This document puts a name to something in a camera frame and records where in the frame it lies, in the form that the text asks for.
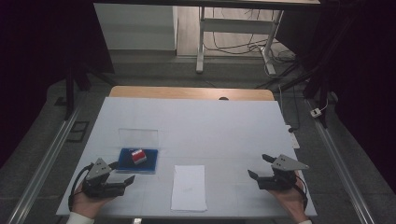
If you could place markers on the red and white stamp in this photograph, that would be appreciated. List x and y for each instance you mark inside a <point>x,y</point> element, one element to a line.
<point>138,156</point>

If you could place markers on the wooden table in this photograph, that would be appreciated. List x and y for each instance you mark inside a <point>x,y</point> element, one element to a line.
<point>186,92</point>

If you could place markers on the dark curtain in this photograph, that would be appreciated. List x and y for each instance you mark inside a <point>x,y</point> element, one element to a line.
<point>31,62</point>
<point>367,77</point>

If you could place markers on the white cabinet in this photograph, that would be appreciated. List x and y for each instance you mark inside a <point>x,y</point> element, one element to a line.
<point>134,28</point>

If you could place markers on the person's left hand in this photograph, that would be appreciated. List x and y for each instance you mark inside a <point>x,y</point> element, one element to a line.
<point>85,202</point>

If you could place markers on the person's right hand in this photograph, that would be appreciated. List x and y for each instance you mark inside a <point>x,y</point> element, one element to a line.
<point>289,199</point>

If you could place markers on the black stand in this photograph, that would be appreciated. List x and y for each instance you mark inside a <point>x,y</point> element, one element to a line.
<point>70,93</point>

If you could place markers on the black knob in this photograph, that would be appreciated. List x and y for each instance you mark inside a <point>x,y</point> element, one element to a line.
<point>291,130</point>

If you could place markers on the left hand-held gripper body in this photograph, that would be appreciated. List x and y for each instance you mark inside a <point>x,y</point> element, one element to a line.
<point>99,182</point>

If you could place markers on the aluminium rail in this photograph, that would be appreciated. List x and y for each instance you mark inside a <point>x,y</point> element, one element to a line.
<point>339,168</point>
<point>43,165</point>

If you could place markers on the white paper sheet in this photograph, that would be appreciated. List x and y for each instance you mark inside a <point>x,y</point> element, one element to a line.
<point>189,188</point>

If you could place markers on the black floor frame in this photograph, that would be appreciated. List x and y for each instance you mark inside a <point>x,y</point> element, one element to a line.
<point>77,131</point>

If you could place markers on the blue ink pad box clear lid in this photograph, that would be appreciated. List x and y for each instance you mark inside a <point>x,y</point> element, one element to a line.
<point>141,165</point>

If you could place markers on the black round cap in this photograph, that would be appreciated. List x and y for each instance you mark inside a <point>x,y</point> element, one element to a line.
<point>223,98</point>

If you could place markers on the white board table cover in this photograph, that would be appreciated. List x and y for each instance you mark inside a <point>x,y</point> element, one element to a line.
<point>199,130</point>

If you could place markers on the white desk frame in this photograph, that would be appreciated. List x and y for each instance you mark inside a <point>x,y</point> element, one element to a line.
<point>236,25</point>

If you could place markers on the white power adapter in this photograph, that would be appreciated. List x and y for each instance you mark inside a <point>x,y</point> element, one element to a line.
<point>315,113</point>

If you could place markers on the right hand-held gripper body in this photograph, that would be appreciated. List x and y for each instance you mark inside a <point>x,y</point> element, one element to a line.
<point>281,175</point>

